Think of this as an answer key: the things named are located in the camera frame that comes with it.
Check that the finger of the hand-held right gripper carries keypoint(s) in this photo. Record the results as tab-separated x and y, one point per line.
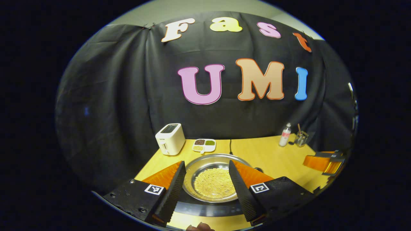
313	162
335	166

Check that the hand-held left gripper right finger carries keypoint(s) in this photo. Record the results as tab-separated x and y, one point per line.
244	195

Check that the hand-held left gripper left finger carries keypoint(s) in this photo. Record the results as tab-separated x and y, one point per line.
175	192

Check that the pile of yellow beans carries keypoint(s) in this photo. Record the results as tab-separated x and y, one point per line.
213	183

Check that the black induction cooktop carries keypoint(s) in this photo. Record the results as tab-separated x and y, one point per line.
208	210

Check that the clear bottle with pink label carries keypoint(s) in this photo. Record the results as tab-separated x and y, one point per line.
284	138

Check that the white toaster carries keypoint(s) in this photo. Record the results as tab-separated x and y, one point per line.
170	141

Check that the white divided dish of beans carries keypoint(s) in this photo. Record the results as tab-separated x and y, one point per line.
204	146

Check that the dark stand with light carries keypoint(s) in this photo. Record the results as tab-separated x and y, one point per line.
354	106

